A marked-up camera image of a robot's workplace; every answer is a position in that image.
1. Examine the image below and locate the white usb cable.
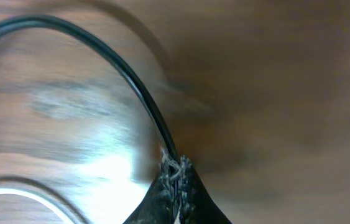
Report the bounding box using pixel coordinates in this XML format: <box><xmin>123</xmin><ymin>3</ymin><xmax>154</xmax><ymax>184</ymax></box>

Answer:
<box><xmin>0</xmin><ymin>186</ymin><xmax>79</xmax><ymax>224</ymax></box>

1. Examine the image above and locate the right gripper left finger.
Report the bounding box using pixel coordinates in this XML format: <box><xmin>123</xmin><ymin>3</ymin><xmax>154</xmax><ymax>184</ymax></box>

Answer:
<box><xmin>124</xmin><ymin>147</ymin><xmax>180</xmax><ymax>224</ymax></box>

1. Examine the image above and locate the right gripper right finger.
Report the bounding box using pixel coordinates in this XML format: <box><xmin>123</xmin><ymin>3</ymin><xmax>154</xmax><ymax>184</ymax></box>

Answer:
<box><xmin>178</xmin><ymin>156</ymin><xmax>231</xmax><ymax>224</ymax></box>

